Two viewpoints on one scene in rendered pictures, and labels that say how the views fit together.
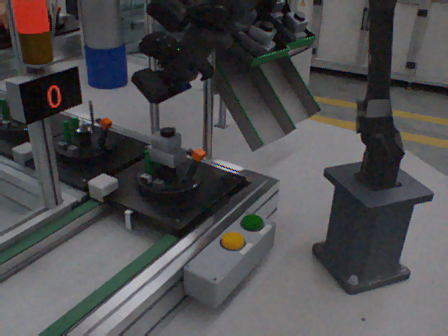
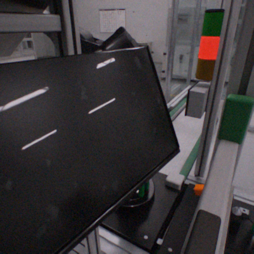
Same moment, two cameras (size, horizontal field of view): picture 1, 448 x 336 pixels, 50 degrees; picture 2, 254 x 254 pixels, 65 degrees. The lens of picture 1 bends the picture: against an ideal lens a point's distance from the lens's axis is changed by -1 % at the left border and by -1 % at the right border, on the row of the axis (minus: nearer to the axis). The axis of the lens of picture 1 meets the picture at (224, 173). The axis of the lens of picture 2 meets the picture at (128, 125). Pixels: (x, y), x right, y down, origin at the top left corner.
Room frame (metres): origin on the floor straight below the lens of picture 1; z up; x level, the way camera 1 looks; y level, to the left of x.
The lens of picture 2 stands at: (1.30, 0.10, 1.38)
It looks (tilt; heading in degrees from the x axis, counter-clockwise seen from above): 26 degrees down; 178
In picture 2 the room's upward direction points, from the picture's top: straight up
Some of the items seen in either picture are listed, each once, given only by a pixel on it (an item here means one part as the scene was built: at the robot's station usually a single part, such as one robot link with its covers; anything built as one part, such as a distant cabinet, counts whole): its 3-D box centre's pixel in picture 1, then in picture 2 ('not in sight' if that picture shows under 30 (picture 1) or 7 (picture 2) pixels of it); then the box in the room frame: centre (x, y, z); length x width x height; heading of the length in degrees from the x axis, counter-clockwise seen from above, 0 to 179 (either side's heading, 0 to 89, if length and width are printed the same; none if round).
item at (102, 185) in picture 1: (103, 188); (174, 182); (0.85, 0.25, 0.97); 0.05 x 0.05 x 0.04; 58
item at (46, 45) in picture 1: (36, 45); (206, 68); (0.78, 0.32, 1.28); 0.05 x 0.05 x 0.05
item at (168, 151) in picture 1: (163, 144); not in sight; (0.89, 0.13, 1.06); 0.08 x 0.04 x 0.07; 58
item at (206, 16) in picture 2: not in sight; (214, 25); (0.78, 0.32, 1.38); 0.05 x 0.05 x 0.05
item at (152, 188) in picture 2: (169, 179); (129, 188); (0.88, 0.12, 0.98); 0.14 x 0.14 x 0.02
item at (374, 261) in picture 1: (367, 224); not in sight; (0.77, -0.28, 0.96); 0.15 x 0.15 x 0.20; 22
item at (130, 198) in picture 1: (169, 186); (129, 193); (0.88, 0.12, 0.96); 0.24 x 0.24 x 0.02; 58
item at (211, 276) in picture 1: (232, 255); not in sight; (0.69, -0.02, 0.93); 0.21 x 0.07 x 0.06; 148
